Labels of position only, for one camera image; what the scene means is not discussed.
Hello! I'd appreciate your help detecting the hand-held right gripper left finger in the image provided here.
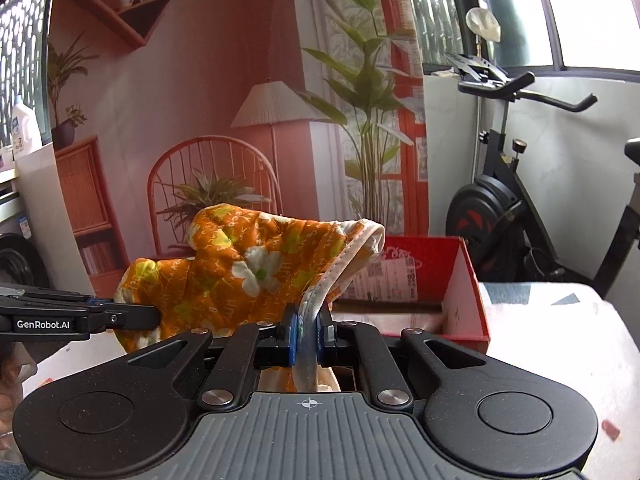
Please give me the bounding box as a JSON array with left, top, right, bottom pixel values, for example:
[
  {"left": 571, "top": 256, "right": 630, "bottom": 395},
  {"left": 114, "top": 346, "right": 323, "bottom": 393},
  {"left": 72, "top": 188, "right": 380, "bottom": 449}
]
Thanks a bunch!
[{"left": 127, "top": 310, "right": 301, "bottom": 409}]

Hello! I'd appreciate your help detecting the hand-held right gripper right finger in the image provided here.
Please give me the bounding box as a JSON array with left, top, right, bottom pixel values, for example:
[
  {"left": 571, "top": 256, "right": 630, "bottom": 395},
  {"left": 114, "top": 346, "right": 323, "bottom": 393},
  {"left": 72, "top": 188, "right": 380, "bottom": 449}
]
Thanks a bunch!
[{"left": 315, "top": 310, "right": 488, "bottom": 407}]

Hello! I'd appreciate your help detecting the orange floral oven mitt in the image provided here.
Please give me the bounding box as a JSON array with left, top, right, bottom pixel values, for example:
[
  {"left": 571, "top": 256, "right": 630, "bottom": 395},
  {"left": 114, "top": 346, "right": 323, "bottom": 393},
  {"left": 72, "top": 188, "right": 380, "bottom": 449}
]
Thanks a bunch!
[{"left": 114, "top": 203, "right": 387, "bottom": 356}]

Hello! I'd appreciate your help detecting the red cardboard box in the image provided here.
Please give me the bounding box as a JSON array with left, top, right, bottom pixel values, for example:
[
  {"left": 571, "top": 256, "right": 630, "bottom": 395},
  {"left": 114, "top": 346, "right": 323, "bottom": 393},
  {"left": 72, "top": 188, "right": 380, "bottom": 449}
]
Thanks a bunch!
[{"left": 332, "top": 234, "right": 492, "bottom": 356}]

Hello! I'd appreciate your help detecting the person's left forearm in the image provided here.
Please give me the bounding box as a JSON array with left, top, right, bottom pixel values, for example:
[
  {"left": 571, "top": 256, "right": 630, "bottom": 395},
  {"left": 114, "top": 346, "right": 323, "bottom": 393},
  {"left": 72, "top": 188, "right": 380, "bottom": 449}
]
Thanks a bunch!
[{"left": 0, "top": 345, "right": 38, "bottom": 466}]

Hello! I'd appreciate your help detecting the washing machine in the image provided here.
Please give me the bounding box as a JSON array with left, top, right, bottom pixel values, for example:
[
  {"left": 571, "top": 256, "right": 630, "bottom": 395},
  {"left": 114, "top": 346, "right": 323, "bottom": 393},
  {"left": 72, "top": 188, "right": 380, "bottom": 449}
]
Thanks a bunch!
[{"left": 0, "top": 187, "right": 53, "bottom": 293}]

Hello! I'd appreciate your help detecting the white plastic jug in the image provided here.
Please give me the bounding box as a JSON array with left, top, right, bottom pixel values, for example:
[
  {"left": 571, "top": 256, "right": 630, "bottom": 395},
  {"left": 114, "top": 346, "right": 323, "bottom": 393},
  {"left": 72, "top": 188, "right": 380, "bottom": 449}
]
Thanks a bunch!
[{"left": 10, "top": 95, "right": 44, "bottom": 157}]

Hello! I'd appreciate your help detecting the black exercise bike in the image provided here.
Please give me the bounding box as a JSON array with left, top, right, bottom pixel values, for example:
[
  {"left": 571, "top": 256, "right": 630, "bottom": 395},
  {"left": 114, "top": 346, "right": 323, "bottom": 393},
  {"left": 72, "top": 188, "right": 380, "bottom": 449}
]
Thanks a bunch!
[{"left": 444, "top": 51, "right": 640, "bottom": 302}]

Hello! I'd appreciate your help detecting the patterned window screen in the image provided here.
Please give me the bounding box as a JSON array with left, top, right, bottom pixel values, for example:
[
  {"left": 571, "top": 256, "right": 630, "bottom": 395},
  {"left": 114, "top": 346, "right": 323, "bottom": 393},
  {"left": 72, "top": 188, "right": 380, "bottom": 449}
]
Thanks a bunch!
[
  {"left": 0, "top": 0, "right": 57, "bottom": 153},
  {"left": 401, "top": 0, "right": 467, "bottom": 67}
]

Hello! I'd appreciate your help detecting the white fabric cap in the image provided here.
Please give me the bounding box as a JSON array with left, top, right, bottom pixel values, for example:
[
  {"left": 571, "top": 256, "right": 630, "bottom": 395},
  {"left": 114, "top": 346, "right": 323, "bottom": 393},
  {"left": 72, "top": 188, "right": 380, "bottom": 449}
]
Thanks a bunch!
[{"left": 465, "top": 7, "right": 502, "bottom": 42}]

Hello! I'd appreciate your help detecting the printed room wall backdrop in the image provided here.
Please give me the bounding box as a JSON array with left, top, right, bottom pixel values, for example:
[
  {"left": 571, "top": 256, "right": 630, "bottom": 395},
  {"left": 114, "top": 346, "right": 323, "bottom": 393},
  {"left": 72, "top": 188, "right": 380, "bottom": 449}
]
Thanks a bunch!
[{"left": 46, "top": 0, "right": 432, "bottom": 293}]

